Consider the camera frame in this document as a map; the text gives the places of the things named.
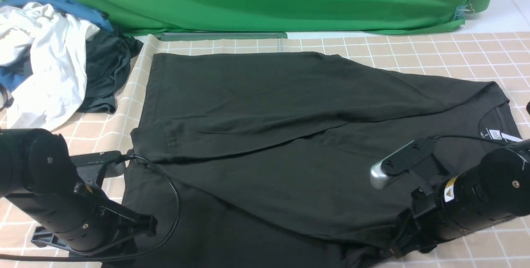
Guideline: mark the black cable image-left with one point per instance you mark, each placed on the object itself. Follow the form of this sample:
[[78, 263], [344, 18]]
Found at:
[[130, 252]]

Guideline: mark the silver black wrist camera image-right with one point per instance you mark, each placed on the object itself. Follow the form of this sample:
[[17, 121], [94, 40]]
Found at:
[[418, 160]]

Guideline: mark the black cable image-right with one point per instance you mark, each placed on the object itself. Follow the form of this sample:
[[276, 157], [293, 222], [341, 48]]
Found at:
[[468, 137]]

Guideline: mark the gray-green metal bar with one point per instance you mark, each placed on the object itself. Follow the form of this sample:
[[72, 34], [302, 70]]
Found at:
[[204, 35]]

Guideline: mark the dark gray long-sleeved shirt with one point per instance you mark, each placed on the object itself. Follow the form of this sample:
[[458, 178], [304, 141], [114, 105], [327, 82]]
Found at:
[[271, 153]]

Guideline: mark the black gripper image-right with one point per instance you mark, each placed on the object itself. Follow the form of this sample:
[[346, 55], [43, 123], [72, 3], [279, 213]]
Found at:
[[466, 205]]

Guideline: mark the blue crumpled garment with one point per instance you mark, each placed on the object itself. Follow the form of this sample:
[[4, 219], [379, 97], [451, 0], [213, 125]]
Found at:
[[15, 68]]

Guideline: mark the metal binder clip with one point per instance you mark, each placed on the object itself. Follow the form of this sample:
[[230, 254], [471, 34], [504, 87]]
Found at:
[[464, 12]]

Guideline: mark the white crumpled shirt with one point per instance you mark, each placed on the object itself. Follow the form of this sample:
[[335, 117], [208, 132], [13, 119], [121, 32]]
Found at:
[[57, 50]]

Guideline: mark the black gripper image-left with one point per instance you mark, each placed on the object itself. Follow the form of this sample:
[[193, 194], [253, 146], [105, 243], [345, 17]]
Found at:
[[84, 221]]

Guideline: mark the beige checkered tablecloth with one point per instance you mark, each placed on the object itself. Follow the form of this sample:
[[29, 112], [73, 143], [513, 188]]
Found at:
[[499, 57]]

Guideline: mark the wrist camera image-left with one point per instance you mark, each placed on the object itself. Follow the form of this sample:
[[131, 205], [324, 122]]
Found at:
[[95, 167]]

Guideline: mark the dark gray crumpled garment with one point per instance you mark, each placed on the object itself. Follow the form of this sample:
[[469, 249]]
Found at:
[[107, 68]]

